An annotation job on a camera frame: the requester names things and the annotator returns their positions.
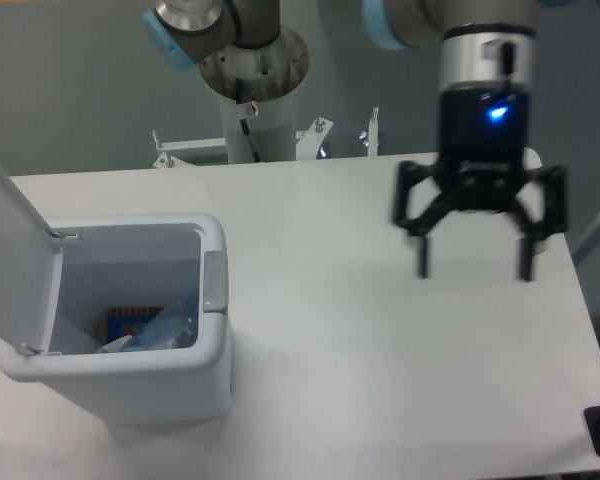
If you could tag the white trash can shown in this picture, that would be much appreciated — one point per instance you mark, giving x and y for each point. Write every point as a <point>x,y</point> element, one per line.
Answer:
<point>143,261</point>

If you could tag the white metal base frame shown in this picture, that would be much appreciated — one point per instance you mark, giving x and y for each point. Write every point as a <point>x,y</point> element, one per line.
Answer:
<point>246,144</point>

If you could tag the white plastic wrapper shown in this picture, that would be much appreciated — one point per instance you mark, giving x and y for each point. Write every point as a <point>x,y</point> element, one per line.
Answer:
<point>119,345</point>

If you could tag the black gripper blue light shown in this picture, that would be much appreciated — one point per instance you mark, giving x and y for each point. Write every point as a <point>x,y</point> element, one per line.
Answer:
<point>481,141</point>

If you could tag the clear crushed plastic bottle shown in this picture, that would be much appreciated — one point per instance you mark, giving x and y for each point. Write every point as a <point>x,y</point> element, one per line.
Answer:
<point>175,327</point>

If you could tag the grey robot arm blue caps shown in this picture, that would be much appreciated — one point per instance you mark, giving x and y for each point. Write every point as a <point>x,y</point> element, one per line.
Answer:
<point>482,43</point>

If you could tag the blue orange snack package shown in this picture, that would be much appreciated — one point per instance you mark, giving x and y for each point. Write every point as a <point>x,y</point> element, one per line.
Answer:
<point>122,321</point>

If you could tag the white trash can lid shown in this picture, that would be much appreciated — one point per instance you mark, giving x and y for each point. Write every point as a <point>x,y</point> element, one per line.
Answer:
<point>30,272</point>

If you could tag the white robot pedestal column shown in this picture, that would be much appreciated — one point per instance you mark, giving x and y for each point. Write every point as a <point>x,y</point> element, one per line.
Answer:
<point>260,85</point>

